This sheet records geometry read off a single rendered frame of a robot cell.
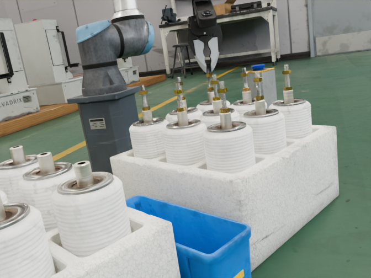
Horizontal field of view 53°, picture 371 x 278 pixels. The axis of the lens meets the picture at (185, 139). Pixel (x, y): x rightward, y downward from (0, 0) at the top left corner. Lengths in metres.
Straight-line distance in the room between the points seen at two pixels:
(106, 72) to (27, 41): 2.38
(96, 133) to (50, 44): 2.28
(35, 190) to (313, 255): 0.51
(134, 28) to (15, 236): 0.98
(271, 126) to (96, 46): 0.68
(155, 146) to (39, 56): 2.76
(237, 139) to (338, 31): 5.33
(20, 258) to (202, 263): 0.25
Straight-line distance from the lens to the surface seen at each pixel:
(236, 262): 0.61
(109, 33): 1.28
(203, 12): 0.96
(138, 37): 1.32
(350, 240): 0.83
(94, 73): 1.25
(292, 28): 5.97
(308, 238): 0.83
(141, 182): 0.85
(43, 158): 0.62
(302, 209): 0.85
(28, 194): 0.61
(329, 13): 5.96
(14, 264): 0.46
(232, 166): 0.70
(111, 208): 0.50
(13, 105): 2.99
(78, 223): 0.50
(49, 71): 3.49
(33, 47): 3.57
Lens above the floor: 0.41
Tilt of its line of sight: 14 degrees down
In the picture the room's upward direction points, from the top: 8 degrees counter-clockwise
